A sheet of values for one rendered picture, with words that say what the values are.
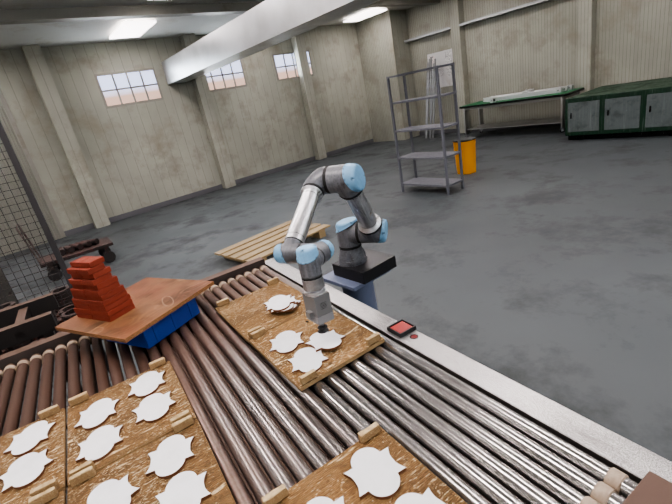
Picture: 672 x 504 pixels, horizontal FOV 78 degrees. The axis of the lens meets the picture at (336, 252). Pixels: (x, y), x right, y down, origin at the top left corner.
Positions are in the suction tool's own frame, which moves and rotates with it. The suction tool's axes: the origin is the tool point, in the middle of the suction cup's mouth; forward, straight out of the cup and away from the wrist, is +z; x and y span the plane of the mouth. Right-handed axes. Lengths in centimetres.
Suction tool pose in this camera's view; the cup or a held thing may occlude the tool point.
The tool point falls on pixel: (323, 330)
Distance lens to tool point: 151.2
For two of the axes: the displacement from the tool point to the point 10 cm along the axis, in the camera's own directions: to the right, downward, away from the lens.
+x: 8.2, -3.0, 4.9
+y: 5.5, 1.4, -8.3
